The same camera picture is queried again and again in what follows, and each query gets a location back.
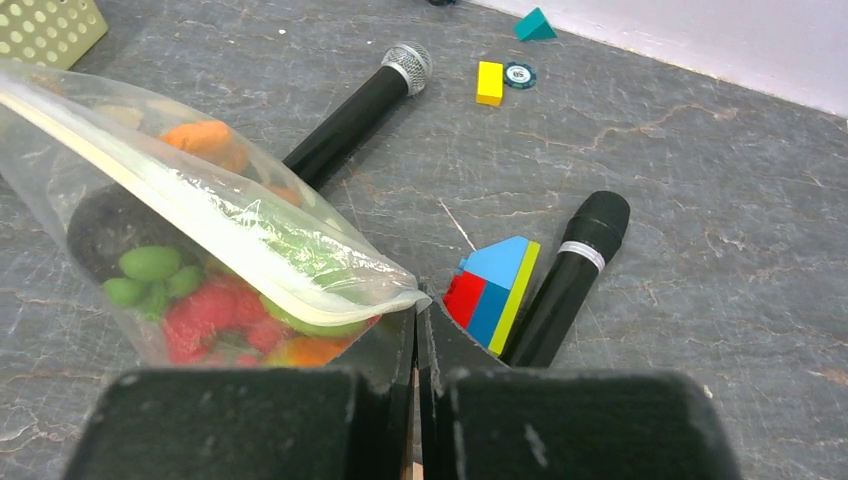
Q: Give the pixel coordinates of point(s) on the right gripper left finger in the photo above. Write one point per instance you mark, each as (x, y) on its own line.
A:
(350, 419)

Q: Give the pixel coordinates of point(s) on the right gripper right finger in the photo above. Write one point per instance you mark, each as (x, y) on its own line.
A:
(484, 420)

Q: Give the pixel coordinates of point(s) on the orange red toy mango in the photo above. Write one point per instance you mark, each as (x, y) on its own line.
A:
(306, 351)

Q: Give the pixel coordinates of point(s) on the red toy tomato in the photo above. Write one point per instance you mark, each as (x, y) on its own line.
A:
(222, 322)

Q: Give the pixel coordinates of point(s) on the bright green toy leaf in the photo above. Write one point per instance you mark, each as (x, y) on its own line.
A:
(318, 294)

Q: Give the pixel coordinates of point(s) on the clear dotted zip bag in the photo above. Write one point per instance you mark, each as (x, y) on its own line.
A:
(65, 135)

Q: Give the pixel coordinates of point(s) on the green leafy toy vegetable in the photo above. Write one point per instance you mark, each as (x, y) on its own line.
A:
(151, 278)

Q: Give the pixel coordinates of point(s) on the orange toy food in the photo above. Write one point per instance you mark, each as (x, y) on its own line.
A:
(210, 140)

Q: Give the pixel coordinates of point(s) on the dark purple toy fruit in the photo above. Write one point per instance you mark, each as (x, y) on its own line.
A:
(110, 222)

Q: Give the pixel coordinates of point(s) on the red blue toy block house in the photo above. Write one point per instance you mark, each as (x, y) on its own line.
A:
(486, 292)

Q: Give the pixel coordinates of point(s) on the black microphone silver head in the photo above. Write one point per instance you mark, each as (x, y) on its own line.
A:
(404, 71)

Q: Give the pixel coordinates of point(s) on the yellow toy brick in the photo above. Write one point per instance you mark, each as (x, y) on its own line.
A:
(490, 83)

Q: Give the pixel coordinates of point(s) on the small round blue badge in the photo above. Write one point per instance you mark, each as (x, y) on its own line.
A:
(519, 76)

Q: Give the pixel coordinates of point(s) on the teal toy block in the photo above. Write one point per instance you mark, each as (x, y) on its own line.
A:
(534, 26)

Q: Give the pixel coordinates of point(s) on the pale green plastic basket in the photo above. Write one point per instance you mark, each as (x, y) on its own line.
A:
(52, 33)

